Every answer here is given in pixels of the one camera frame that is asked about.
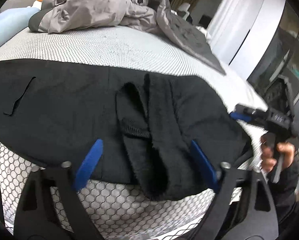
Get dark grey pillow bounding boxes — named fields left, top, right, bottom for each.
left=28, top=9, right=52, bottom=33

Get person right hand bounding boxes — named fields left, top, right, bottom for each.
left=260, top=135, right=295, bottom=173

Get light blue pillow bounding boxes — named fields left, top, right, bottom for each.
left=0, top=7, right=40, bottom=47

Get grey duvet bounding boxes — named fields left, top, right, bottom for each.
left=41, top=0, right=226, bottom=74

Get white sheer curtain right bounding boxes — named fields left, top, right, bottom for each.
left=208, top=0, right=263, bottom=64

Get black pants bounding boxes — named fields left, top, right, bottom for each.
left=0, top=59, right=253, bottom=201

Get white wardrobe door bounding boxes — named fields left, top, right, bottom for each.
left=229, top=0, right=285, bottom=80

